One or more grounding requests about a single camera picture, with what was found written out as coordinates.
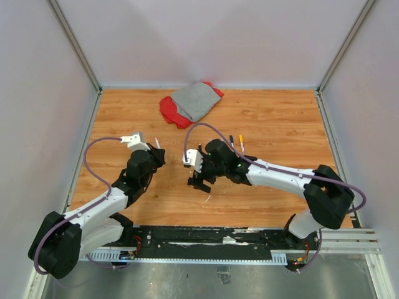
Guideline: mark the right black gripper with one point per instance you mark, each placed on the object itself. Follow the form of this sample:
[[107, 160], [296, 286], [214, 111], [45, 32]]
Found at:
[[197, 180]]

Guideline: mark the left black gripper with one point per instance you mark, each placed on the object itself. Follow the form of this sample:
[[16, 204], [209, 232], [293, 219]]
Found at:
[[158, 154]]

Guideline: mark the angled white pen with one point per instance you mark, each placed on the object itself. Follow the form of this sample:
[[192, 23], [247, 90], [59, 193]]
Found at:
[[157, 143]]

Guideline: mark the white pen yellow end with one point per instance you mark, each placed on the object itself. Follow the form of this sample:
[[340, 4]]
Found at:
[[242, 148]]

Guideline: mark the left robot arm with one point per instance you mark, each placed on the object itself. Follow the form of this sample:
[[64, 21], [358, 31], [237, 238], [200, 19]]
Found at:
[[63, 239]]

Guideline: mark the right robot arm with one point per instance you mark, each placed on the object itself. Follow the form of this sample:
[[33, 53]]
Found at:
[[328, 198]]

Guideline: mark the red cloth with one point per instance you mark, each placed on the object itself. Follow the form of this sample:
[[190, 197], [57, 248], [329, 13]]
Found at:
[[169, 112]]

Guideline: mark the grey folded cloth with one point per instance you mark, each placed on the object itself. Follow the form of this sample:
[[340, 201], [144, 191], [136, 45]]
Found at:
[[195, 101]]

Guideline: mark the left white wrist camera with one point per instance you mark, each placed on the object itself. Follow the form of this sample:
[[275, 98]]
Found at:
[[135, 142]]

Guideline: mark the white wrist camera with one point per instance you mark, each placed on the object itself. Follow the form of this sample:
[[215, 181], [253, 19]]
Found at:
[[193, 158], [135, 142]]

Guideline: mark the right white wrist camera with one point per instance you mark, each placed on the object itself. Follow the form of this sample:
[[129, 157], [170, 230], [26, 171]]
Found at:
[[193, 158]]

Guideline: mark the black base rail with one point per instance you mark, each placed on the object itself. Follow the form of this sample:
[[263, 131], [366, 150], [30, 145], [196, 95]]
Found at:
[[209, 238]]

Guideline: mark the grey cable duct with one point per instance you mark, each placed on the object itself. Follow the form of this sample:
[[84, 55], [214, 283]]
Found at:
[[249, 256]]

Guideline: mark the aluminium frame rail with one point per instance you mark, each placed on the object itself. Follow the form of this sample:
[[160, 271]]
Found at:
[[349, 241]]

